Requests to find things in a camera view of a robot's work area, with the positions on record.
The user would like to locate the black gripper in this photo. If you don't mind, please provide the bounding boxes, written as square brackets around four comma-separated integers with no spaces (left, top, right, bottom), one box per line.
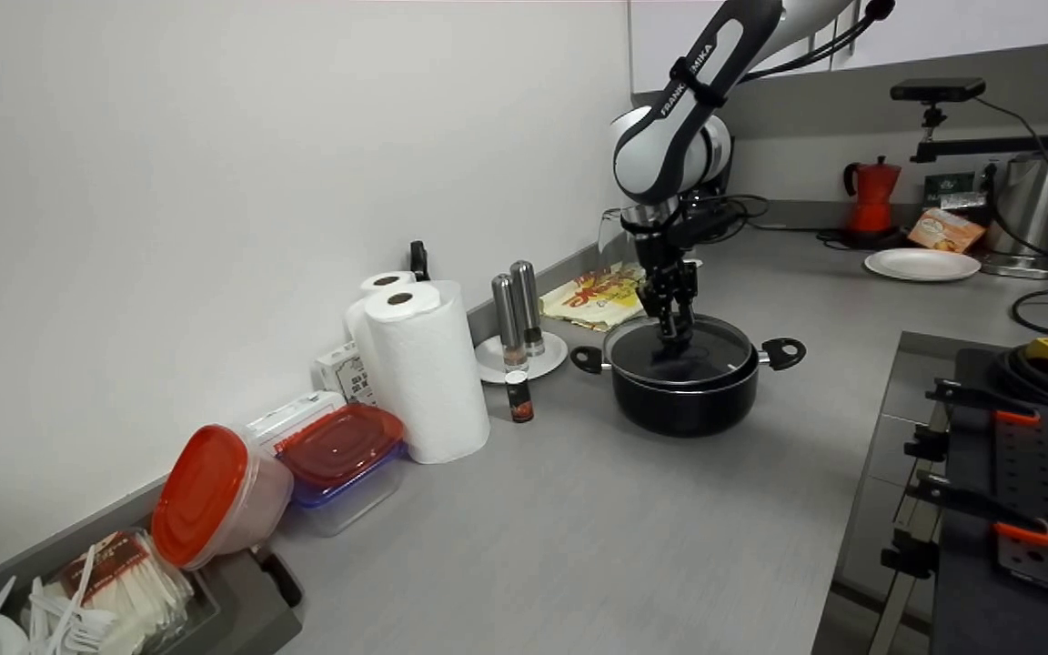
[634,228,705,355]

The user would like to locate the glass lid black knob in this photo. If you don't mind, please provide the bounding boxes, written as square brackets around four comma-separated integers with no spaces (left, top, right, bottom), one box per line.
[610,317,762,389]

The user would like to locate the black cooking pot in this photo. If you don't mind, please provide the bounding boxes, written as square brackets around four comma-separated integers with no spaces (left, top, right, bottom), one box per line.
[567,317,811,439]

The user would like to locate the red moka pot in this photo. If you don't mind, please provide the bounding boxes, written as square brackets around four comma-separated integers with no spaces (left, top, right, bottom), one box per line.
[842,154,908,241]

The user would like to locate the clear container red lid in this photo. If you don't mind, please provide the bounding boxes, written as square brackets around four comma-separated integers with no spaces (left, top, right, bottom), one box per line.
[275,399,412,537]

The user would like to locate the translucent container orange lid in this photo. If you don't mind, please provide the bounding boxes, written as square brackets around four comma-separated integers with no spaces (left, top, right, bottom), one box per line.
[150,423,300,574]

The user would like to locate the black coffee maker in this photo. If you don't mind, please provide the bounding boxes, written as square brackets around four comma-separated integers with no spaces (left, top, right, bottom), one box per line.
[682,197,743,249]

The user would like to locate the clear drinking glass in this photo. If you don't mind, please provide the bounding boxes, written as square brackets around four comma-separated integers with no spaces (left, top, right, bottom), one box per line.
[599,204,645,255]

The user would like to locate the small white saucer plate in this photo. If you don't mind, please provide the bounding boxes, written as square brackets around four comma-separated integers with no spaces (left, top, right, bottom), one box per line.
[474,328,572,389]

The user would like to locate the steel spice grinder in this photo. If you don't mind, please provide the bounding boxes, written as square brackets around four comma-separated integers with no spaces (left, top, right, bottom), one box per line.
[511,258,550,355]
[487,270,532,366]

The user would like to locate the small brown bottle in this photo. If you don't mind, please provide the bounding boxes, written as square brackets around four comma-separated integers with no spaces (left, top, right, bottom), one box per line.
[508,378,540,425]

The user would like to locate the white paper towel roll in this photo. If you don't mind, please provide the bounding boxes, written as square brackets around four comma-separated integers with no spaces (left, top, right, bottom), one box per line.
[362,277,497,470]
[343,266,423,355]

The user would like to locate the dark recessed cooktop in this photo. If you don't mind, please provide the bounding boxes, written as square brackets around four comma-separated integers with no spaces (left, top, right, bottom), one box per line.
[811,331,1048,655]

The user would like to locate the white dinner plate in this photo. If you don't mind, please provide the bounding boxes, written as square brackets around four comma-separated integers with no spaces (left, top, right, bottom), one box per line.
[861,242,988,287]

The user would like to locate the orange snack packet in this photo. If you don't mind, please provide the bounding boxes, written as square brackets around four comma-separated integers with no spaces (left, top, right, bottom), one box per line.
[908,204,992,258]

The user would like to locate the white power strip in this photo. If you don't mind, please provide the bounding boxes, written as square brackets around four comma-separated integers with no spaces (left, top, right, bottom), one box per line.
[311,340,379,407]

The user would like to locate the black bar clamp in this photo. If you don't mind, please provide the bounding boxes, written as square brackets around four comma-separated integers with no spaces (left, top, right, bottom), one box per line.
[908,470,1048,556]
[904,373,1048,464]
[881,527,955,580]

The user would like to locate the steel electric kettle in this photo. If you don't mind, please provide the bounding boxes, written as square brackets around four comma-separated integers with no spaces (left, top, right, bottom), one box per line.
[988,154,1048,261]

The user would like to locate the flat white box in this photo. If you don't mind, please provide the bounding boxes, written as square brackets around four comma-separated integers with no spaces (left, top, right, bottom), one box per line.
[246,389,349,452]

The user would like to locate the grey plastic tray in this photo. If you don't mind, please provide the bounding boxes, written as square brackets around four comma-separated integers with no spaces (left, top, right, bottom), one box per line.
[0,477,305,655]

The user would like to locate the bag of plastic cutlery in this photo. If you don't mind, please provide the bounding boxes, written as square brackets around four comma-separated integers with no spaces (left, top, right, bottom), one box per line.
[27,523,200,655]

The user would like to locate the black stereo camera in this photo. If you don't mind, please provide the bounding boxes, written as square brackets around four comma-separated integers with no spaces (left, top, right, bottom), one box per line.
[888,76,992,105]

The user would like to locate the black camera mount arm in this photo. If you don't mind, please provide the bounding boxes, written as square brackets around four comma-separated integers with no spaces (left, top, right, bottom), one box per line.
[908,100,1048,167]

